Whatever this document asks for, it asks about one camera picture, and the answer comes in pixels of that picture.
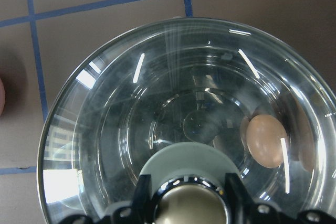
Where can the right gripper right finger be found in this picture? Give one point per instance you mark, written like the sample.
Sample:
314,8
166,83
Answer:
243,209

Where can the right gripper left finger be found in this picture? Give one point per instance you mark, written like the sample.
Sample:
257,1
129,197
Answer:
140,209

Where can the brown egg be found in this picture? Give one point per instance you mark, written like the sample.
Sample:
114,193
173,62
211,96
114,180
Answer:
263,137

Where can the glass pot lid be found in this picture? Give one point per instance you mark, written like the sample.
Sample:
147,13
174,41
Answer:
173,99

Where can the pink bowl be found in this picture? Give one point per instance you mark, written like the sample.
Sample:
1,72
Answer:
2,97

